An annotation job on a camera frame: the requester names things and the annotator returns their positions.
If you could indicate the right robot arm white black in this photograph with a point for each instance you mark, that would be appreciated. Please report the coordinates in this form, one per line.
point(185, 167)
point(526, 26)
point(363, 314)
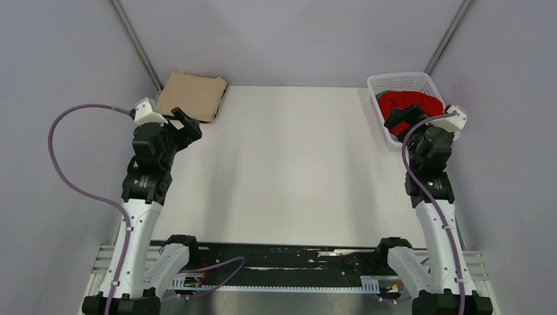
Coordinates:
point(435, 226)

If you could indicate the white plastic basket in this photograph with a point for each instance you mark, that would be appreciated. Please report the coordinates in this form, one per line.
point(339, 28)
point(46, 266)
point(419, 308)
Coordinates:
point(405, 81)

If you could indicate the corner metal post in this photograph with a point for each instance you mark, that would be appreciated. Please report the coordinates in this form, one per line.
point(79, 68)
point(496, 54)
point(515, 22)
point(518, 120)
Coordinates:
point(135, 42)
point(450, 32)

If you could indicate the black mounting plate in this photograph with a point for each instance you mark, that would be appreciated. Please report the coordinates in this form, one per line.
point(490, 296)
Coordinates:
point(294, 265)

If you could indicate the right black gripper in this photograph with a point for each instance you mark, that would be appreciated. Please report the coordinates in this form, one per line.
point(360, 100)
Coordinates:
point(412, 113)

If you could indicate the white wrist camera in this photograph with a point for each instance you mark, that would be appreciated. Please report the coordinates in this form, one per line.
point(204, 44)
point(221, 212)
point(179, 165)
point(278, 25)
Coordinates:
point(453, 124)
point(145, 112)

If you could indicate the red t shirt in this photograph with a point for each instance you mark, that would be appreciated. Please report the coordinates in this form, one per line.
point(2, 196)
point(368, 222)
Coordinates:
point(430, 105)

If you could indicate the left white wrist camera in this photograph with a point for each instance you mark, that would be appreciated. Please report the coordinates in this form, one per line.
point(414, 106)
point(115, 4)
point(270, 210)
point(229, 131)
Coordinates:
point(145, 112)

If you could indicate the white slotted cable duct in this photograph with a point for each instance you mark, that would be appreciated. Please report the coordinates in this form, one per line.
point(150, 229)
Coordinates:
point(367, 286)

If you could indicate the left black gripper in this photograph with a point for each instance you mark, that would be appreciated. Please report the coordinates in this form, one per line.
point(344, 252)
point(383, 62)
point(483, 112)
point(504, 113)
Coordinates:
point(185, 134)

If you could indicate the folded beige t shirt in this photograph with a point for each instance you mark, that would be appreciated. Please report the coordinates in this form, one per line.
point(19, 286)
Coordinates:
point(198, 97)

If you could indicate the right corner metal post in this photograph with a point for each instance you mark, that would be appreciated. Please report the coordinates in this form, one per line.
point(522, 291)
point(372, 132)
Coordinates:
point(450, 32)

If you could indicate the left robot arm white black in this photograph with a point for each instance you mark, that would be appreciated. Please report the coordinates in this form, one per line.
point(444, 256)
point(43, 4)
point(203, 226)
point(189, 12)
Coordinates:
point(137, 226)

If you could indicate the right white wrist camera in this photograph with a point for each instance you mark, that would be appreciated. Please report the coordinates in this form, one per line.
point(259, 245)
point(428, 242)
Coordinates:
point(453, 124)

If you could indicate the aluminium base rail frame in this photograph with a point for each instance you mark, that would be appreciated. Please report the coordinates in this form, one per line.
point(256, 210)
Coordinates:
point(389, 285)

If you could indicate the left corner metal post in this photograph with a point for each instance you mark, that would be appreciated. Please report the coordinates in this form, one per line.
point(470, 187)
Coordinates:
point(135, 42)

